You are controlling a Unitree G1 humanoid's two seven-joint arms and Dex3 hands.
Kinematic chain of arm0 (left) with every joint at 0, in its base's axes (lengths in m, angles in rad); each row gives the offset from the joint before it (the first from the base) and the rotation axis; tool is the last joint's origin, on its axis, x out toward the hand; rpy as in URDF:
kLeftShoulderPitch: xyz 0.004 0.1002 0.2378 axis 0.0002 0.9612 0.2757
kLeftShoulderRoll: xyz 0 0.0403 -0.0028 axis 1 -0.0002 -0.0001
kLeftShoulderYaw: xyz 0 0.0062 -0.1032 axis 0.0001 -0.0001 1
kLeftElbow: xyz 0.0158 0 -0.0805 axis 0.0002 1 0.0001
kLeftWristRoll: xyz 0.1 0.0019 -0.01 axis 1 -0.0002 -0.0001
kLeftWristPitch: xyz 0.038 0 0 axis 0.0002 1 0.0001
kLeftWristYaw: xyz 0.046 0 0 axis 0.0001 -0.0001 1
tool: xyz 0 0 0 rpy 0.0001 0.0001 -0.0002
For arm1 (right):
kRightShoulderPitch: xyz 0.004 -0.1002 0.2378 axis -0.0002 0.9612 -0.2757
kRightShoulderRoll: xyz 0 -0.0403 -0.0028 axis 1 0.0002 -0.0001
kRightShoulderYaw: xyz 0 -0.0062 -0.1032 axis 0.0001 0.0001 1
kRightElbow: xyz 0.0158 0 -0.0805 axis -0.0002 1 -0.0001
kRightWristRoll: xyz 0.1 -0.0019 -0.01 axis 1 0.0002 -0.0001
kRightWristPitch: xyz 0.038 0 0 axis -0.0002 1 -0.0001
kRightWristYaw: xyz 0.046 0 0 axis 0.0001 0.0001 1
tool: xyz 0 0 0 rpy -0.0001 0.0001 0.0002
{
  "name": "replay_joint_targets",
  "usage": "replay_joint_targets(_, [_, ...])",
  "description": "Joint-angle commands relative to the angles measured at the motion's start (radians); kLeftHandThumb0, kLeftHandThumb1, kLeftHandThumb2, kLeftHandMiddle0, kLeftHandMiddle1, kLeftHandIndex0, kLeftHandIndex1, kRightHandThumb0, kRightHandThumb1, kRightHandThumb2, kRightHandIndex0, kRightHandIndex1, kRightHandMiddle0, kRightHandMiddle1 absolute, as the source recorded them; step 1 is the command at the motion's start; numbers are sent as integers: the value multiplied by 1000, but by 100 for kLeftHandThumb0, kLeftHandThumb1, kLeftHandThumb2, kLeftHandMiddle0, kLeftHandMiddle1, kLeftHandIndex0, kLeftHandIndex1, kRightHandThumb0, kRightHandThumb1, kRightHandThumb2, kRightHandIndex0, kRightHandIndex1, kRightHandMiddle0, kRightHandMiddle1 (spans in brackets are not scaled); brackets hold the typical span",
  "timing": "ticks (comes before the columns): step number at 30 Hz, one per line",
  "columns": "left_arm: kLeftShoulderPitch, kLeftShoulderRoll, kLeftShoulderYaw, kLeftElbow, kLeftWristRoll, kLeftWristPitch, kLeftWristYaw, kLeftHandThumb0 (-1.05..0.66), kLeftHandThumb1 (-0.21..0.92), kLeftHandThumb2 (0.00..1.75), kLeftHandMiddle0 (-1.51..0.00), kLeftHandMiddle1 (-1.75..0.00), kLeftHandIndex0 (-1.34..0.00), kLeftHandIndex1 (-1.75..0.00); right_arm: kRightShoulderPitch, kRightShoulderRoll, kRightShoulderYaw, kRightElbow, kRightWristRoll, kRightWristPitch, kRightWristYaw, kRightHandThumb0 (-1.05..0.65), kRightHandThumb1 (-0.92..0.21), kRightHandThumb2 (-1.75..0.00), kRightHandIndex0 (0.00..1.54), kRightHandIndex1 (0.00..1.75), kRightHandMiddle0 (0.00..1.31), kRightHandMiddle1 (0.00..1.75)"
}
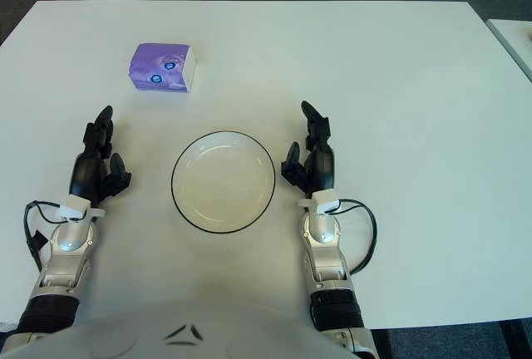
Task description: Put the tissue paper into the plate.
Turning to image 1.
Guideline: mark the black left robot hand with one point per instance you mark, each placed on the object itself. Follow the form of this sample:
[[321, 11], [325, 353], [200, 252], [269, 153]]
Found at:
[[85, 172]]

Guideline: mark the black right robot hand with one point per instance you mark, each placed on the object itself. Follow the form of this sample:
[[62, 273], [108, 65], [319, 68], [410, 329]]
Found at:
[[322, 168]]

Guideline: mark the purple tissue paper pack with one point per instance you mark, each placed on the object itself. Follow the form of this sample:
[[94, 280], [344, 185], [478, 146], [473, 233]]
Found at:
[[158, 68]]

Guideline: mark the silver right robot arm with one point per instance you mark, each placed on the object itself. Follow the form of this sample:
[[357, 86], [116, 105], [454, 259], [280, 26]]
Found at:
[[324, 251]]

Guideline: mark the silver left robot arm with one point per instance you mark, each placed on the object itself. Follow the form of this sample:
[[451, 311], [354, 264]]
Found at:
[[66, 242]]

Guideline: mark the white plate with black rim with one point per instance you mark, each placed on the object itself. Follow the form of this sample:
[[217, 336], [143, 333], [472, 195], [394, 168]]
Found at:
[[224, 184]]

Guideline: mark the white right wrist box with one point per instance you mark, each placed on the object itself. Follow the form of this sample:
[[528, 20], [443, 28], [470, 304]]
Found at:
[[326, 201]]

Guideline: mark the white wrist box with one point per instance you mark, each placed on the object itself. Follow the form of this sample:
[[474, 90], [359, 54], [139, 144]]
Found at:
[[75, 206], [326, 201]]

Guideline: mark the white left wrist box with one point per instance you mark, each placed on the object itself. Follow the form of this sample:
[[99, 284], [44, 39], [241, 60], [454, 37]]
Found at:
[[75, 206]]

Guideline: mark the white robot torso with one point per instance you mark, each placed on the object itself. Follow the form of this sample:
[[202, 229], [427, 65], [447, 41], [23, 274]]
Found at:
[[187, 317]]

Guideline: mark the black table leg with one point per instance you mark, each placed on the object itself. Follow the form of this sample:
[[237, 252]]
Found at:
[[517, 340], [380, 344]]

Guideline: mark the white side table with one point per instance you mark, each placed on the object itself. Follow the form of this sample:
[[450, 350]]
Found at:
[[515, 39]]

